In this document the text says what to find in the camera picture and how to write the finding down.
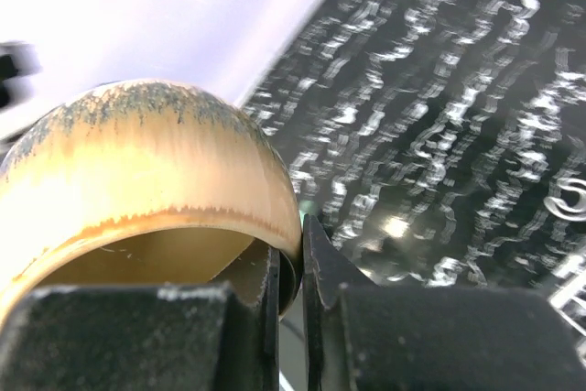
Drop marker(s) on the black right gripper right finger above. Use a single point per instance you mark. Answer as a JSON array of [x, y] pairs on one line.
[[361, 336]]

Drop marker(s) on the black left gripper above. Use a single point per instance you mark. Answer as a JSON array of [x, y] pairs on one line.
[[19, 61]]

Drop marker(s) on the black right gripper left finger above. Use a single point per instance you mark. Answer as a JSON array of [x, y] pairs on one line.
[[219, 336]]

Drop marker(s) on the tan glazed ceramic mug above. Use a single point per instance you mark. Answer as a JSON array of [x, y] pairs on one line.
[[142, 182]]

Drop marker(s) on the black marble pattern mat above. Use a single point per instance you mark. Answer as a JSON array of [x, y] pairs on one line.
[[429, 132]]

